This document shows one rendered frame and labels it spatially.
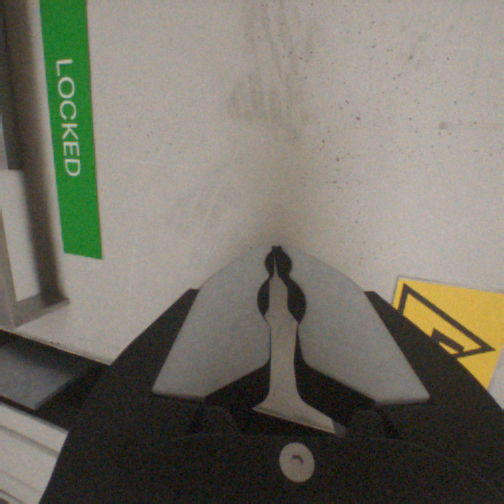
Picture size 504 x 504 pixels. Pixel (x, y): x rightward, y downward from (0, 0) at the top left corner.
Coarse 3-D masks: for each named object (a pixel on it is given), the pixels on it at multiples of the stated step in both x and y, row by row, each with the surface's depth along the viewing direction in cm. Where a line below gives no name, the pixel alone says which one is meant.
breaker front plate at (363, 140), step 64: (0, 0) 16; (128, 0) 14; (192, 0) 13; (256, 0) 12; (320, 0) 11; (384, 0) 11; (448, 0) 10; (0, 64) 16; (128, 64) 14; (192, 64) 13; (256, 64) 13; (320, 64) 12; (384, 64) 11; (448, 64) 10; (0, 128) 18; (128, 128) 15; (192, 128) 14; (256, 128) 13; (320, 128) 12; (384, 128) 12; (448, 128) 11; (0, 192) 20; (128, 192) 16; (192, 192) 15; (256, 192) 14; (320, 192) 13; (384, 192) 12; (448, 192) 11; (64, 256) 19; (128, 256) 17; (192, 256) 16; (320, 256) 14; (384, 256) 13; (448, 256) 12; (64, 320) 21; (128, 320) 19
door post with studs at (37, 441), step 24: (0, 408) 20; (24, 408) 24; (48, 408) 24; (72, 408) 25; (0, 432) 20; (24, 432) 20; (48, 432) 19; (0, 456) 21; (24, 456) 20; (48, 456) 19; (24, 480) 21; (48, 480) 19
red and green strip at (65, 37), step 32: (64, 0) 15; (64, 32) 15; (64, 64) 15; (64, 96) 16; (64, 128) 16; (64, 160) 17; (64, 192) 18; (96, 192) 17; (64, 224) 18; (96, 224) 17; (96, 256) 18
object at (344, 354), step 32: (288, 256) 11; (288, 288) 10; (320, 288) 9; (352, 288) 9; (320, 320) 8; (352, 320) 8; (320, 352) 7; (352, 352) 7; (384, 352) 7; (320, 384) 7; (352, 384) 6; (384, 384) 6; (416, 384) 6; (352, 416) 6
